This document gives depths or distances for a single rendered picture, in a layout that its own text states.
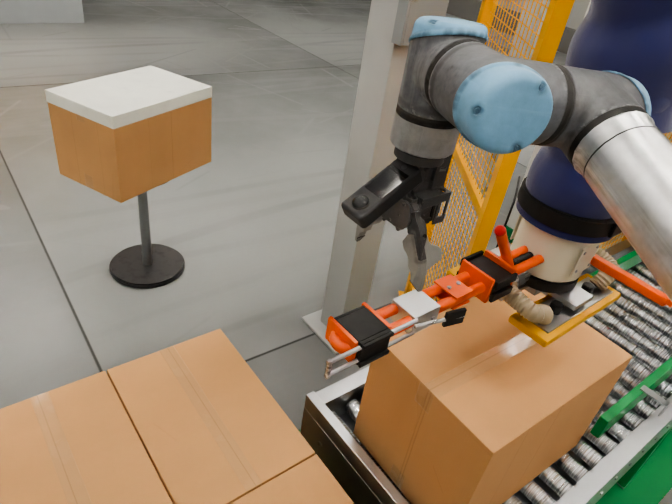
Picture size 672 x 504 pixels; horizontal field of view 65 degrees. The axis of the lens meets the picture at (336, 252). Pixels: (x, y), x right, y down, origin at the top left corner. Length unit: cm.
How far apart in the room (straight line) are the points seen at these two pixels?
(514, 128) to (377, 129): 156
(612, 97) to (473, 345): 94
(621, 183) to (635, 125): 7
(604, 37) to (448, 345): 79
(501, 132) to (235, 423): 130
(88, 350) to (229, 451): 126
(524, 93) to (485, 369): 95
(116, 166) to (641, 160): 214
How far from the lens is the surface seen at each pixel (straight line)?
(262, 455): 163
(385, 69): 207
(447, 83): 61
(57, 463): 168
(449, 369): 138
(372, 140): 216
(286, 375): 255
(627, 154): 61
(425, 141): 71
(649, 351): 254
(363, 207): 72
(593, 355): 162
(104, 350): 271
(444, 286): 106
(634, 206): 59
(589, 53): 113
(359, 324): 91
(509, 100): 58
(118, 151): 244
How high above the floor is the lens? 189
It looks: 34 degrees down
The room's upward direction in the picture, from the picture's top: 9 degrees clockwise
